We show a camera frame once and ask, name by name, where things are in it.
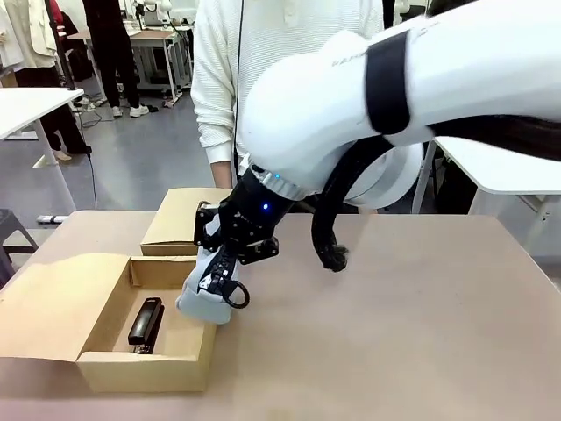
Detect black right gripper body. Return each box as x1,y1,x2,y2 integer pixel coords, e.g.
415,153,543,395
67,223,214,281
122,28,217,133
217,168,293,249

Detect grey zipper pouch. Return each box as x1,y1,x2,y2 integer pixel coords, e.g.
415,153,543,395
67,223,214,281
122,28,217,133
174,243,252,326

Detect black stapler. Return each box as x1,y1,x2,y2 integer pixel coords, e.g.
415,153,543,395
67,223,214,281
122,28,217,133
126,296,166,355

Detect person's right forearm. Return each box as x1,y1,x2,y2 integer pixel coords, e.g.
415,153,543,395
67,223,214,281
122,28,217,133
211,160,236,190

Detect small cardboard box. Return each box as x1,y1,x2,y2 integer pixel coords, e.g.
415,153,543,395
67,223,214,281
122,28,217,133
139,187,231,258

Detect open cardboard box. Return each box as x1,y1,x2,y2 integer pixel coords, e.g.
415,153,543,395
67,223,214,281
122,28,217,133
0,252,219,394

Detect person's white sweater torso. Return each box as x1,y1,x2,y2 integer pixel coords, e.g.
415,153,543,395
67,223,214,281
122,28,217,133
190,0,387,166

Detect background person red top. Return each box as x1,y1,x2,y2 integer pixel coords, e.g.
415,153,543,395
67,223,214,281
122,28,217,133
15,0,94,162

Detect grey stool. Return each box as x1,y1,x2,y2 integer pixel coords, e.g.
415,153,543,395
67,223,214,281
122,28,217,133
0,209,40,290

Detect wooden top work table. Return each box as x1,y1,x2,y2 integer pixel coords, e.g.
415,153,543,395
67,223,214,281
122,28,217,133
67,24,194,104

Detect background person white sneakers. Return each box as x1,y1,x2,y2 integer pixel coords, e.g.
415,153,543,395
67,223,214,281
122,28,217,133
82,0,150,119

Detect white table grey legs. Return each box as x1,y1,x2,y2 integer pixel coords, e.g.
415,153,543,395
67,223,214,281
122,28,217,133
0,86,87,216

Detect hanging white coat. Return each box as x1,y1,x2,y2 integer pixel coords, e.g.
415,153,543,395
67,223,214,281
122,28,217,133
0,0,60,74

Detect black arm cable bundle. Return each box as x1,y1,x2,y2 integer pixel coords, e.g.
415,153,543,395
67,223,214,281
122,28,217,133
309,113,561,273

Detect black floor cable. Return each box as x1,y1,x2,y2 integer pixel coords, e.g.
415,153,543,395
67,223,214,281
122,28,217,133
85,148,100,211

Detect thin black hanging cable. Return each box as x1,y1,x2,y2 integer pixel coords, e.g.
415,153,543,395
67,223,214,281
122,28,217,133
234,0,245,176

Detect black velcro strap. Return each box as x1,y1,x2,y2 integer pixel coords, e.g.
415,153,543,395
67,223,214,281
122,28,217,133
364,31,415,135

